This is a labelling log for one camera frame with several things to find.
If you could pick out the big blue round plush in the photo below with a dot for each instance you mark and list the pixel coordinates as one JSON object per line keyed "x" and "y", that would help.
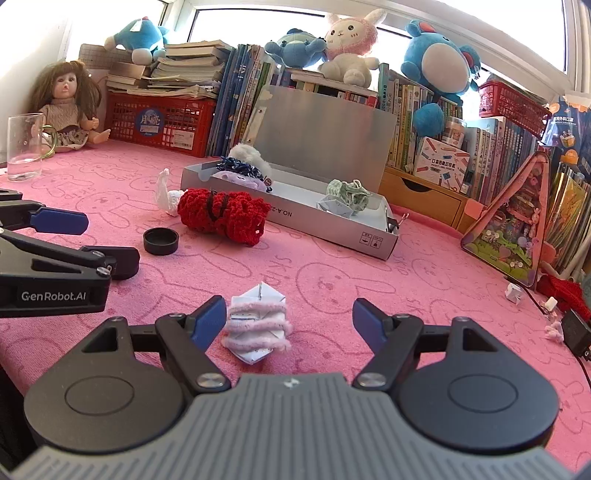
{"x": 438, "y": 60}

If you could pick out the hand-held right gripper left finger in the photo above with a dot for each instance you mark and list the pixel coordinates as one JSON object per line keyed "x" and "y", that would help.
{"x": 207, "y": 323}

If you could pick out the grey paper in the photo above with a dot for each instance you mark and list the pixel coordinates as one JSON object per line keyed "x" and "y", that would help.
{"x": 332, "y": 206}

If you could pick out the stack of small books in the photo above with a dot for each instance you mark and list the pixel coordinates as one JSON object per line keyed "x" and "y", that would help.
{"x": 314, "y": 78}

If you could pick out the blue white scrunchie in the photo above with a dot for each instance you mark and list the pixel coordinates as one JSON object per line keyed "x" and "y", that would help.
{"x": 240, "y": 167}

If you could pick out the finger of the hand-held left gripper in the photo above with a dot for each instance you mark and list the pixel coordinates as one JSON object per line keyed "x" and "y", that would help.
{"x": 60, "y": 220}
{"x": 115, "y": 263}

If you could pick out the blue cat plush toy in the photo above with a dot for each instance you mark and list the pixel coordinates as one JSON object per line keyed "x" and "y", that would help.
{"x": 136, "y": 39}

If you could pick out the row of blue-spined books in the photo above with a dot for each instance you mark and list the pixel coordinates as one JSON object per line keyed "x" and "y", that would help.
{"x": 503, "y": 157}

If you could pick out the red knitted pouch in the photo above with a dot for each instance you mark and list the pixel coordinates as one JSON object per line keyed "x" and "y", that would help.
{"x": 231, "y": 217}

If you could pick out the black binder clip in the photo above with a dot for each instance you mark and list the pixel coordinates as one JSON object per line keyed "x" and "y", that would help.
{"x": 392, "y": 225}

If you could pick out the white label printer box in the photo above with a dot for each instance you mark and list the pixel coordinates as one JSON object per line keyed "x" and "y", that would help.
{"x": 438, "y": 161}

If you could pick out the small white block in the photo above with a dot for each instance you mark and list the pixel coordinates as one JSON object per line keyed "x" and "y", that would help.
{"x": 551, "y": 304}

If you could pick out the row of colourful books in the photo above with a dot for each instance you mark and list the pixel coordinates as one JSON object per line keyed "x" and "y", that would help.
{"x": 404, "y": 120}

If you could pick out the pink white bunny plush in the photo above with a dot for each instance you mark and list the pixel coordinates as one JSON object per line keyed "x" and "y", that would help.
{"x": 346, "y": 64}

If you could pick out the stack of worn books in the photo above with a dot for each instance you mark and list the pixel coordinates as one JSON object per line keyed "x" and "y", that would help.
{"x": 184, "y": 69}

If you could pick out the cotton swab container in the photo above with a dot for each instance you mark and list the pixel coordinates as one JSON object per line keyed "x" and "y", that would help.
{"x": 455, "y": 131}

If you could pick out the white paper bag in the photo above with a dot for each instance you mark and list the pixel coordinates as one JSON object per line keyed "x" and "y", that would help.
{"x": 98, "y": 77}

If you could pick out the small pale pink figure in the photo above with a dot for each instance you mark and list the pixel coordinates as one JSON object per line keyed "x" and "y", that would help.
{"x": 554, "y": 331}

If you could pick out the red knitted cloth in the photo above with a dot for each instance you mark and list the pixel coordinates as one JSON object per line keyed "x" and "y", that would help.
{"x": 565, "y": 290}

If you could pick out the clear glass cup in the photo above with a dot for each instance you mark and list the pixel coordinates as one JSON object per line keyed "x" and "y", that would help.
{"x": 25, "y": 161}

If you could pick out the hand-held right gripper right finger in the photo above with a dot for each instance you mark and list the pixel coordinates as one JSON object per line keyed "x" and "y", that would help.
{"x": 369, "y": 325}

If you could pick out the blue alien plush toy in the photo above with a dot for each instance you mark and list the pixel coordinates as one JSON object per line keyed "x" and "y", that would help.
{"x": 295, "y": 50}

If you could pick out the grey cardboard file box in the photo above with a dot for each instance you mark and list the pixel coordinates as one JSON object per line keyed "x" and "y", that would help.
{"x": 323, "y": 134}

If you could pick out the white twisted tissue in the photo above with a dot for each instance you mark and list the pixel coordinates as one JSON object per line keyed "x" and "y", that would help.
{"x": 164, "y": 189}

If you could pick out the shiny gold book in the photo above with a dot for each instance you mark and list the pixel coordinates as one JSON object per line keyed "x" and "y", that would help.
{"x": 572, "y": 207}

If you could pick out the wooden drawer organizer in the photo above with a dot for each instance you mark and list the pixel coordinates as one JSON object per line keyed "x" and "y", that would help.
{"x": 429, "y": 194}

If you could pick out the brown-haired doll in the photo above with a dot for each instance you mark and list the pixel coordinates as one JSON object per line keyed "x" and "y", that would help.
{"x": 64, "y": 115}

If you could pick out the grid cutting board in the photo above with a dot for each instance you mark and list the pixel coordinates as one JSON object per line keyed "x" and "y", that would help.
{"x": 92, "y": 55}

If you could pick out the dark blue printed box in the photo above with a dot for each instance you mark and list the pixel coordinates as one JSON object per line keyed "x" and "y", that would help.
{"x": 565, "y": 124}

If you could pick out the row of tall blue books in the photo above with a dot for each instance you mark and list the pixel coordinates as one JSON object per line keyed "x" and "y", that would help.
{"x": 235, "y": 106}

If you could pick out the pink triangular toy case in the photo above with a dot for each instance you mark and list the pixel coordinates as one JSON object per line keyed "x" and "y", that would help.
{"x": 512, "y": 244}

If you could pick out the black round cap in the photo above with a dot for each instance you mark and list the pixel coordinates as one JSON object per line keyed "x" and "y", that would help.
{"x": 160, "y": 242}

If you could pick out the green knitted scrunchie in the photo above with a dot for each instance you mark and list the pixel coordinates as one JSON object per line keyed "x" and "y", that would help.
{"x": 351, "y": 191}

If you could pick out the white fluffy pompom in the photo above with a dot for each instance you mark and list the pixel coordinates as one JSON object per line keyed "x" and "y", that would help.
{"x": 247, "y": 152}

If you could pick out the crumpled white paper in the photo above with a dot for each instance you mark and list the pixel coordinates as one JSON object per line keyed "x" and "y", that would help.
{"x": 513, "y": 294}

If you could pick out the red plastic crate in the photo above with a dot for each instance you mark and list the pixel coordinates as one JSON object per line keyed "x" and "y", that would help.
{"x": 161, "y": 120}

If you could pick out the pink bunny print tablecloth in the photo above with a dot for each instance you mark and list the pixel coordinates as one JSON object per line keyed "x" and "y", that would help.
{"x": 369, "y": 277}

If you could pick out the white crochet piece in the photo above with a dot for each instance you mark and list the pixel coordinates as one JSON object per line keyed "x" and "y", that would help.
{"x": 174, "y": 201}

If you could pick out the red plastic basket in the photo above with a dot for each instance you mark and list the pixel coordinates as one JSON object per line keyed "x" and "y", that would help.
{"x": 508, "y": 106}

